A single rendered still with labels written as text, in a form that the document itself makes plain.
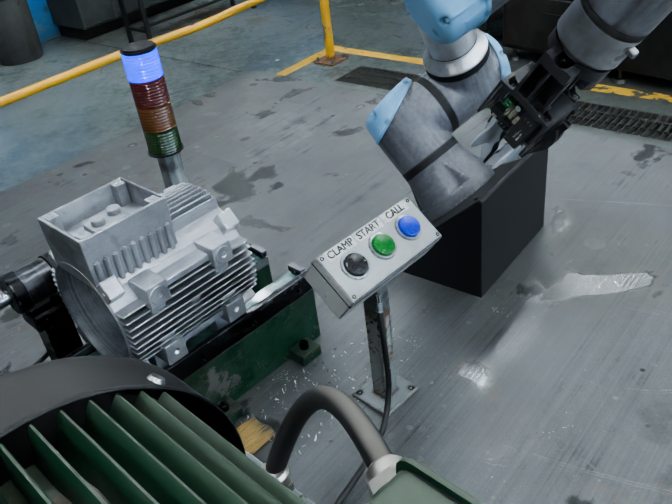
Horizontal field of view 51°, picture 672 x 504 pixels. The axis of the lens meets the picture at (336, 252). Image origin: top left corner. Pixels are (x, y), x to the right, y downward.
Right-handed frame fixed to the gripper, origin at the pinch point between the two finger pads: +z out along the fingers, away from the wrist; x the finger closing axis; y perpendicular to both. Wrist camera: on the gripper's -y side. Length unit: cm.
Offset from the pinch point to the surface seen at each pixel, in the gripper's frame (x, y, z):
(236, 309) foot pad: -7.3, 28.8, 25.7
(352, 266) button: 0.1, 22.5, 7.3
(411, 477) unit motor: 15, 55, -34
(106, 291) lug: -16.0, 43.7, 17.7
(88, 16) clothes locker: -349, -197, 377
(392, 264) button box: 2.6, 17.3, 8.1
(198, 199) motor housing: -21.0, 26.3, 18.7
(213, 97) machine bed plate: -81, -44, 101
